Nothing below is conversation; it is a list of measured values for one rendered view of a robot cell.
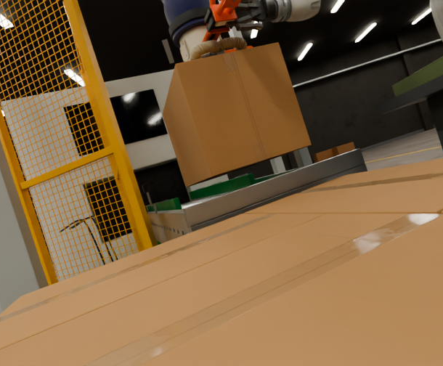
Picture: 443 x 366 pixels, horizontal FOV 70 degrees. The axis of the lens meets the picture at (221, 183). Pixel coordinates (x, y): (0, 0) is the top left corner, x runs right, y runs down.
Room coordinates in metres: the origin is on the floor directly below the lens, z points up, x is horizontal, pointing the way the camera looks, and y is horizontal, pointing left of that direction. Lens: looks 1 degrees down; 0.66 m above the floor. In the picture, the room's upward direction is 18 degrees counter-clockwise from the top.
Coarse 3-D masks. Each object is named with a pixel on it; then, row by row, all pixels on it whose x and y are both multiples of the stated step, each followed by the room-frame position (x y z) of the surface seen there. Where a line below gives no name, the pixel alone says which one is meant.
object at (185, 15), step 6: (186, 12) 1.26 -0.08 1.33; (192, 12) 1.26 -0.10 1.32; (198, 12) 1.26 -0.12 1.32; (204, 12) 1.27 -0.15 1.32; (180, 18) 1.27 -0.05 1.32; (186, 18) 1.26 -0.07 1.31; (192, 18) 1.26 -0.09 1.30; (198, 18) 1.27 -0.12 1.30; (174, 24) 1.29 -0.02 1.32; (180, 24) 1.27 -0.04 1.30; (174, 30) 1.30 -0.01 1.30
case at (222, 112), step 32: (192, 64) 1.07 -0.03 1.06; (224, 64) 1.10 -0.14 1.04; (256, 64) 1.13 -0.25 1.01; (192, 96) 1.06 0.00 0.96; (224, 96) 1.09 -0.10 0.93; (256, 96) 1.12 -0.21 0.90; (288, 96) 1.15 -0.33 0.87; (192, 128) 1.10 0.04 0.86; (224, 128) 1.08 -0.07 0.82; (256, 128) 1.11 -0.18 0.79; (288, 128) 1.14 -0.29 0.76; (192, 160) 1.27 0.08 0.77; (224, 160) 1.07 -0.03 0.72; (256, 160) 1.10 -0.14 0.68
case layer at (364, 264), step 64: (320, 192) 0.83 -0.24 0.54; (384, 192) 0.57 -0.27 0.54; (128, 256) 0.81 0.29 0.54; (192, 256) 0.55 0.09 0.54; (256, 256) 0.42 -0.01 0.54; (320, 256) 0.34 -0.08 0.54; (384, 256) 0.29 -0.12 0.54; (0, 320) 0.54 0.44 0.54; (64, 320) 0.42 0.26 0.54; (128, 320) 0.34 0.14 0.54; (192, 320) 0.28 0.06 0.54; (256, 320) 0.25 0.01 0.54; (320, 320) 0.22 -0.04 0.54; (384, 320) 0.19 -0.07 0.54
